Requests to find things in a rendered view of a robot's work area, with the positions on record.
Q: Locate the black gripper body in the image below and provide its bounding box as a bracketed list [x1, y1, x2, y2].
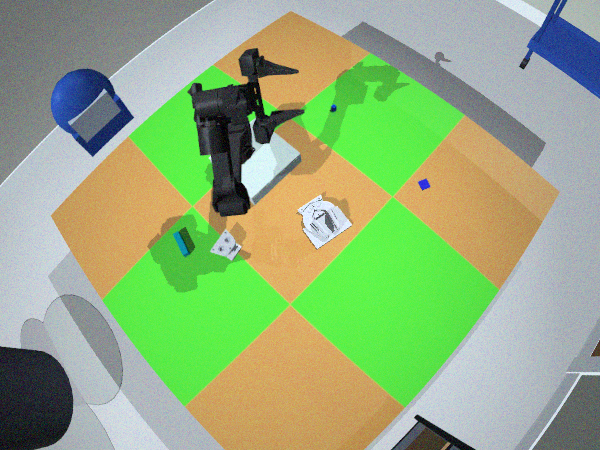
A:
[217, 48, 272, 144]

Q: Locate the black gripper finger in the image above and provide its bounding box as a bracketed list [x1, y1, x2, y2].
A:
[256, 56, 299, 78]
[267, 109, 305, 136]

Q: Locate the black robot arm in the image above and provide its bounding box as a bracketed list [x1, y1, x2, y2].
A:
[187, 83, 255, 217]

